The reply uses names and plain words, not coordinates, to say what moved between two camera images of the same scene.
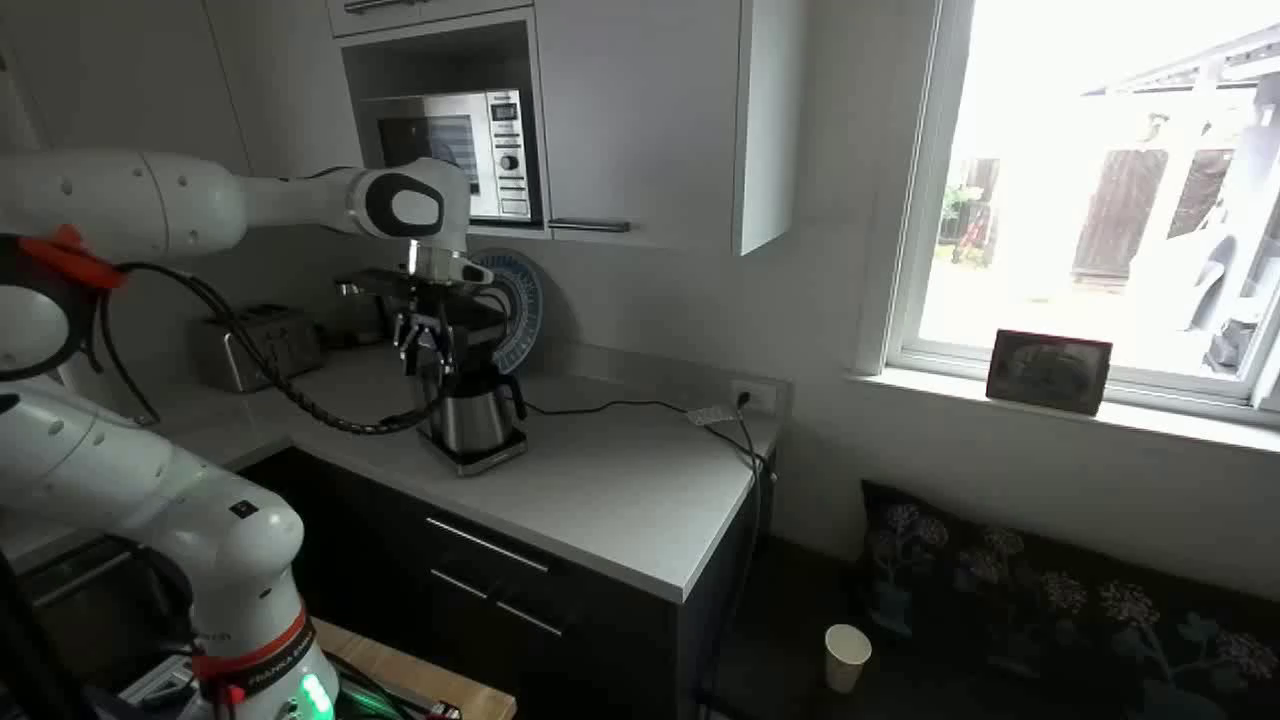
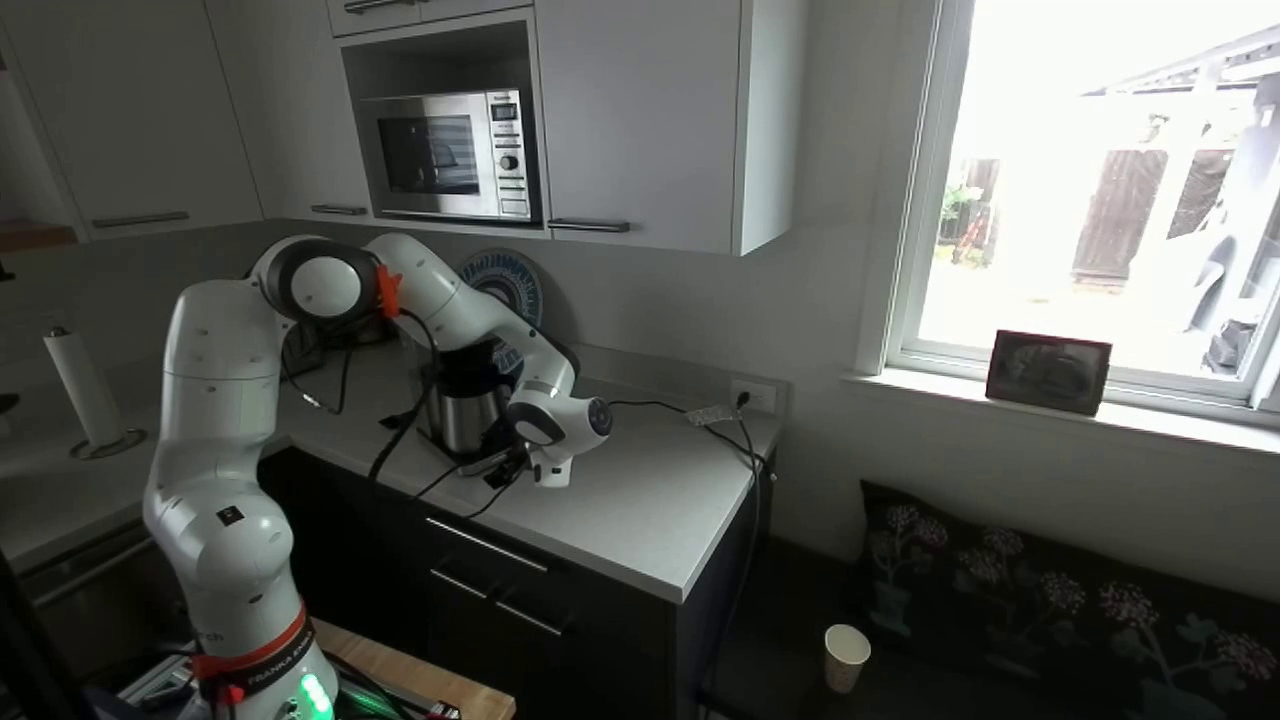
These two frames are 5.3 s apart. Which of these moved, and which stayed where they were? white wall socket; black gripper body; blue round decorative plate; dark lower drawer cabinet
Moved: black gripper body
Stayed: white wall socket; dark lower drawer cabinet; blue round decorative plate
